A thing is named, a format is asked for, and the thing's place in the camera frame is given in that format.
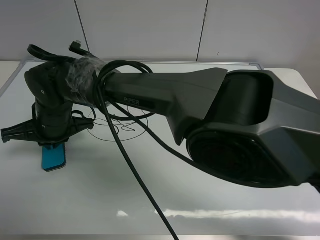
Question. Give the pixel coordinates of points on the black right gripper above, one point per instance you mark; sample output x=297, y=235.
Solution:
x=50, y=128

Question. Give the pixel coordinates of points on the blue whiteboard eraser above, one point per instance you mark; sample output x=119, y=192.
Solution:
x=53, y=158

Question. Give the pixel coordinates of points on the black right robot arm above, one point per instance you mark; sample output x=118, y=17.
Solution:
x=246, y=127

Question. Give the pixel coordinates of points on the white whiteboard with aluminium frame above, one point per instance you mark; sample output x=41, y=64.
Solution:
x=96, y=193

